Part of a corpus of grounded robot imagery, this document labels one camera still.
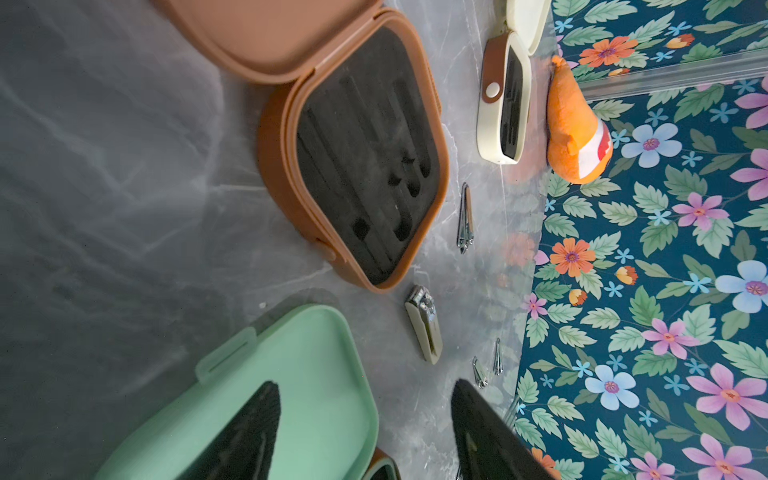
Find cream nail clipper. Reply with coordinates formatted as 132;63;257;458
404;285;443;365

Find slim silver nail nipper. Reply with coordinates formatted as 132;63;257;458
457;182;474;254

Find mint green clipper case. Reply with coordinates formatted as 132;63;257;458
98;304;398;479

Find cream clipper case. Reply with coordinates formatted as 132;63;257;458
476;0;551;165

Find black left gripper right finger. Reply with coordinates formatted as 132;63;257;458
450;379;553;480

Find brown clipper case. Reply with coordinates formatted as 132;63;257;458
160;1;450;292

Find orange clownfish plush toy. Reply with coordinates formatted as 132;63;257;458
547;55;614;185

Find small metal ear pick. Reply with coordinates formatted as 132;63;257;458
492;337;504;376

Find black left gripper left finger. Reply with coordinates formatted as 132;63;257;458
178;381;281;479

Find small metal tweezers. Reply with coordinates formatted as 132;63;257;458
472;356;488;389

